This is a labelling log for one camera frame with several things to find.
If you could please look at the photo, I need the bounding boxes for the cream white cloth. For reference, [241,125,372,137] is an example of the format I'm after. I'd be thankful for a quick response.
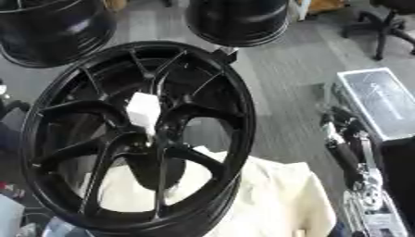
[79,145,337,237]

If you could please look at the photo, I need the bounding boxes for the black spoked wheel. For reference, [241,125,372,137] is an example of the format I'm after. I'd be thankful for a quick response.
[18,40,258,237]

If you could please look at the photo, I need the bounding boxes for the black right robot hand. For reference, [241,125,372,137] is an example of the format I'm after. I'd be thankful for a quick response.
[319,105,375,191]

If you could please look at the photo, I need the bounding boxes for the black wheel rim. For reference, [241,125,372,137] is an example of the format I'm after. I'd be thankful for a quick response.
[182,0,292,48]
[0,0,119,69]

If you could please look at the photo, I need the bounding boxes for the silver topped black case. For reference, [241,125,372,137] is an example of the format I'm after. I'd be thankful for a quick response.
[329,67,415,232]

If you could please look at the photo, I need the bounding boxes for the white pin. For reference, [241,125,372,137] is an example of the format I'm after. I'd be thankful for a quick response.
[124,92,162,147]

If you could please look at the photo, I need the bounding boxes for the black office chair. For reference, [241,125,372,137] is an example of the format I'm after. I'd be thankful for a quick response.
[340,0,415,61]

